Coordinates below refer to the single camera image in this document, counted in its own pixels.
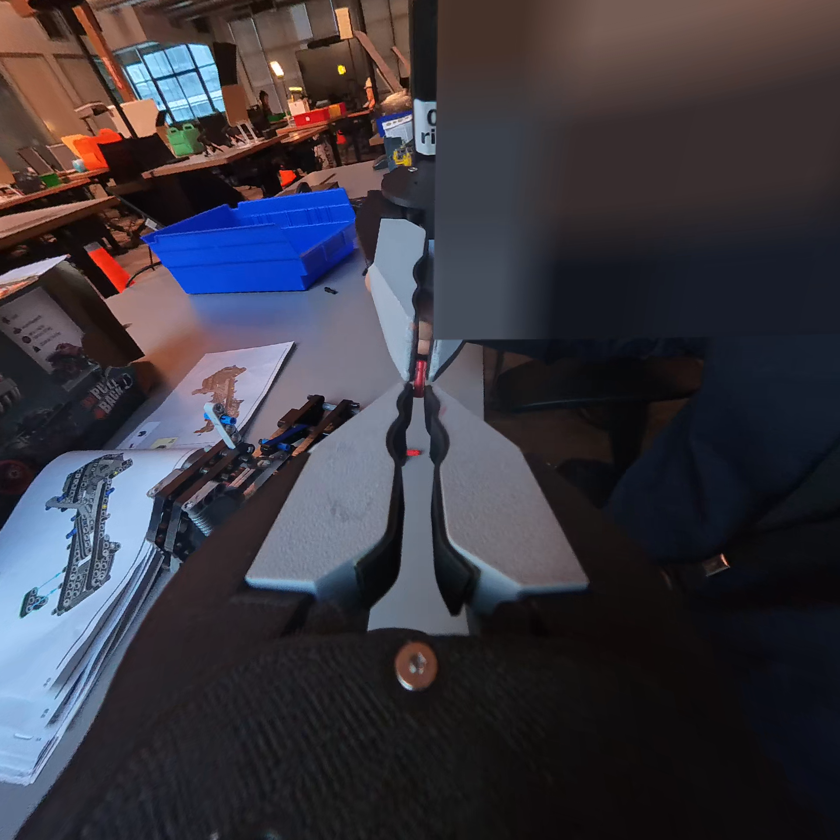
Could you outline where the large paned window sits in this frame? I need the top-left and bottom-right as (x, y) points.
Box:
(121, 42), (221, 122)

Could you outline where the wooden workbench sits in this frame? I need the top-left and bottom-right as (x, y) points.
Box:
(141, 125), (329, 198)
(0, 167), (122, 263)

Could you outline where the blue plastic bin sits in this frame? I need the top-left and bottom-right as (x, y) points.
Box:
(140, 187), (359, 295)

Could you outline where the black lego box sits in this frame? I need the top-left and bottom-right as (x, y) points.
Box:
(0, 256), (156, 500)

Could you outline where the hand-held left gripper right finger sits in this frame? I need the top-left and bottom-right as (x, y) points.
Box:
(424, 385), (590, 616)

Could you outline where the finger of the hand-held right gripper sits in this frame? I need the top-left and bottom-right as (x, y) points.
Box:
(427, 339), (465, 385)
(364, 218), (433, 383)

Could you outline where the open lego instruction booklet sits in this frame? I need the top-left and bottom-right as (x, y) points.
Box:
(0, 448), (221, 786)

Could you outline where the loose printed instruction sheet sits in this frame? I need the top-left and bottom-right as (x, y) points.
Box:
(108, 341), (296, 454)

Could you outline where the black computer monitor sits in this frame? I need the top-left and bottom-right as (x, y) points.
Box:
(98, 134), (173, 178)

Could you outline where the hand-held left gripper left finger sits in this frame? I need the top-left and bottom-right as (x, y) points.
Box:
(245, 384), (417, 608)

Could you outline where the orange plastic bin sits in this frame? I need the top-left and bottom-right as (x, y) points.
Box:
(62, 128), (126, 170)

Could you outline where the large black screen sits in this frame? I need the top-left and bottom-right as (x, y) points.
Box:
(295, 42), (368, 106)

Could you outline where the black lego model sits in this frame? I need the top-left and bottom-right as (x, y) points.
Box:
(146, 394), (361, 572)

